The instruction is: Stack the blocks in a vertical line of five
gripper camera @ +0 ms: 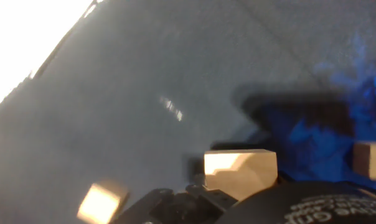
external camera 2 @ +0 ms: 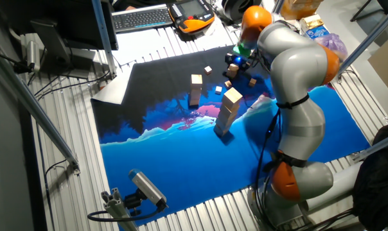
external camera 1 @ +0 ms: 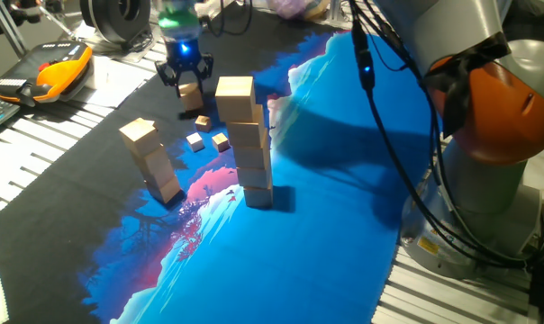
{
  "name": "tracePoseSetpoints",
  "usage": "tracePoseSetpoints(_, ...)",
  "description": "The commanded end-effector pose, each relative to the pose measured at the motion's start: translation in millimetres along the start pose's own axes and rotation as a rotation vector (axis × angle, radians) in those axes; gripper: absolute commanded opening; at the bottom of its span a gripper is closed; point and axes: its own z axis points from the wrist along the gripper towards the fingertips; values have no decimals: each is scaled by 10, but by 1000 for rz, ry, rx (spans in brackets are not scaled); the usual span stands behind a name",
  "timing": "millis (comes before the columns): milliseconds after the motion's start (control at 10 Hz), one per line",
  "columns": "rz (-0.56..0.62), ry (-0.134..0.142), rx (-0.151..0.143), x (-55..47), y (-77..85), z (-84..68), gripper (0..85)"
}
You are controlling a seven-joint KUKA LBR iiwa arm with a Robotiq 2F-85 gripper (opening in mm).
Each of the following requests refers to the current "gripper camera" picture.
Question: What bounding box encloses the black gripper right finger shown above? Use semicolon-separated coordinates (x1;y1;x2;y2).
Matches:
276;174;376;205

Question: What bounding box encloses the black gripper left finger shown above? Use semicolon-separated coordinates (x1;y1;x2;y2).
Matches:
108;173;239;224

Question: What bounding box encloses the large wooden cube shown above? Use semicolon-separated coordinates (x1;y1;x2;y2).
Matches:
203;149;279;202

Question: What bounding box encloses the small wooden cube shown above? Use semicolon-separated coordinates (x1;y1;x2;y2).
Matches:
77;179;129;224
352;141;376;181

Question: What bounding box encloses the blue landscape print mat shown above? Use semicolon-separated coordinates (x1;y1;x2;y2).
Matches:
0;0;376;224

